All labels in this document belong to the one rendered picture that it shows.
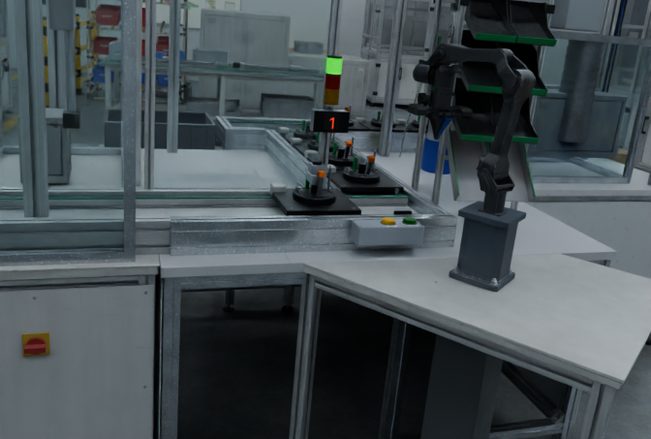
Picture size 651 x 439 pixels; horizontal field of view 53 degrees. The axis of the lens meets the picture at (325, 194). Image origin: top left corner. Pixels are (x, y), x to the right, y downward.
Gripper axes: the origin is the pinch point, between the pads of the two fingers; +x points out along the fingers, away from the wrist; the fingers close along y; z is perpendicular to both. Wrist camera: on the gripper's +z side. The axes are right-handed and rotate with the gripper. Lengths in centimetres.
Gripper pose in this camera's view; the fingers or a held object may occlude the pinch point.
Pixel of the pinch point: (437, 128)
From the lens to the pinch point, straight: 196.6
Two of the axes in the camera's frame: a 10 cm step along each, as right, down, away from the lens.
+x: -0.9, 9.6, 2.8
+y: -9.5, 0.0, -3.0
